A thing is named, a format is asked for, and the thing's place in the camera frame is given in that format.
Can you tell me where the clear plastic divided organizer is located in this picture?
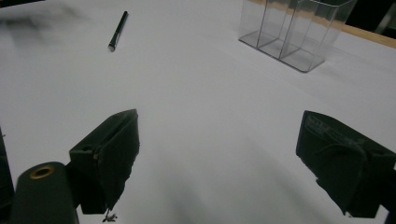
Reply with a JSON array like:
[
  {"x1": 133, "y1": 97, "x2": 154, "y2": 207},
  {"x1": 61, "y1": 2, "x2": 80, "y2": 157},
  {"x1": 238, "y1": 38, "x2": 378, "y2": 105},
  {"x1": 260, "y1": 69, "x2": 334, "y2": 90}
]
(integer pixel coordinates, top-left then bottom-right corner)
[{"x1": 238, "y1": 0, "x2": 359, "y2": 74}]

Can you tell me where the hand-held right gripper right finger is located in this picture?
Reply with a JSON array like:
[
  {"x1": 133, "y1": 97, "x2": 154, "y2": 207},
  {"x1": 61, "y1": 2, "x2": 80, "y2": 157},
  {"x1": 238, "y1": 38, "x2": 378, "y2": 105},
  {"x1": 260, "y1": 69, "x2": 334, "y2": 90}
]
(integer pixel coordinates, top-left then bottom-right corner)
[{"x1": 295, "y1": 110, "x2": 396, "y2": 219}]

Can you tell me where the black pen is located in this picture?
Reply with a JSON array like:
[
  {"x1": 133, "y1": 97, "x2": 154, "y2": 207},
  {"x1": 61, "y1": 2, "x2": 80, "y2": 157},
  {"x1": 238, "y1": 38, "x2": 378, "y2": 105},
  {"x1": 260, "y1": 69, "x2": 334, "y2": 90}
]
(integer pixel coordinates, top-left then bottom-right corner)
[{"x1": 107, "y1": 10, "x2": 129, "y2": 53}]

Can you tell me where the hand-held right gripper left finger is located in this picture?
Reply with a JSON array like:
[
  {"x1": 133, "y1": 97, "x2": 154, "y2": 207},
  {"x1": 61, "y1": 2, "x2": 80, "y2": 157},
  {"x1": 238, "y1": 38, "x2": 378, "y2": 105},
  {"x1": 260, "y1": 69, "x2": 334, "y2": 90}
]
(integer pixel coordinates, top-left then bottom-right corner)
[{"x1": 68, "y1": 108, "x2": 141, "y2": 216}]

